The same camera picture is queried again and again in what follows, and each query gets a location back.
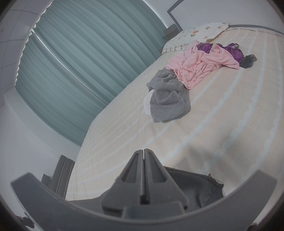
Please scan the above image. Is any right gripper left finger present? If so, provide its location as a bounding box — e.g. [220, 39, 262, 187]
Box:
[101, 149, 145, 207]

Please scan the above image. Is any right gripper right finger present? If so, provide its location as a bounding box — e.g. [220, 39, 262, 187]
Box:
[144, 148, 189, 207]

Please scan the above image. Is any black T-shirt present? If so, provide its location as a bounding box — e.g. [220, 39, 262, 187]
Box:
[78, 166, 226, 212]

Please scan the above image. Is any black chest of drawers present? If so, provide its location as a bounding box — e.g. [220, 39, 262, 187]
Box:
[41, 154, 75, 200]

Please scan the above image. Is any bed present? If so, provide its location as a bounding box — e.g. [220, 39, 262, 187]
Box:
[66, 0, 284, 201]

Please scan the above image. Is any white garment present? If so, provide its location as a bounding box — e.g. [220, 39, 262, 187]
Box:
[143, 94, 154, 116]

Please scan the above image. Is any grey garment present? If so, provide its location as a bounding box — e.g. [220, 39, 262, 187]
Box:
[146, 69, 191, 123]

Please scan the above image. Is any blue-green curtain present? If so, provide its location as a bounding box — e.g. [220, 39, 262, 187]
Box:
[15, 31, 109, 147]
[33, 0, 173, 105]

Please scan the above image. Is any pink garment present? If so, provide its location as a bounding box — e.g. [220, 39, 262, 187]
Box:
[166, 40, 240, 90]

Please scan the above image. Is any black lace garment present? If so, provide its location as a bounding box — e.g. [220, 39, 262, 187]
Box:
[239, 54, 258, 69]

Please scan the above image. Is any grey bedside table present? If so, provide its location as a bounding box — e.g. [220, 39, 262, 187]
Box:
[164, 24, 179, 40]

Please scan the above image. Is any purple garment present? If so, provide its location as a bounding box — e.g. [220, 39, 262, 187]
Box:
[197, 42, 244, 64]

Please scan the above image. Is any white printed pillow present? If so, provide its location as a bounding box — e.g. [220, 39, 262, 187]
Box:
[162, 22, 229, 55]

